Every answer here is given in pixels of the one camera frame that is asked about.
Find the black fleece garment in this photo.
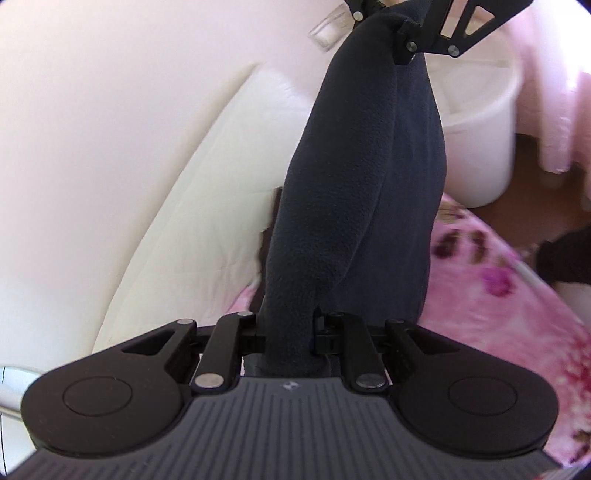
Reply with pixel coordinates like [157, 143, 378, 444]
[245, 1, 447, 378]

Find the white plastic bucket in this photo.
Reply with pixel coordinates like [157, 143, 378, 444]
[425, 32, 523, 208]

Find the white padded headboard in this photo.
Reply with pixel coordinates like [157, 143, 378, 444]
[93, 65, 312, 352]

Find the pink curtain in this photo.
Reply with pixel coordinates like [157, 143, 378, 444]
[504, 1, 590, 174]

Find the pink floral bed blanket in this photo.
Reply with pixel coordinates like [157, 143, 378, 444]
[227, 191, 591, 467]

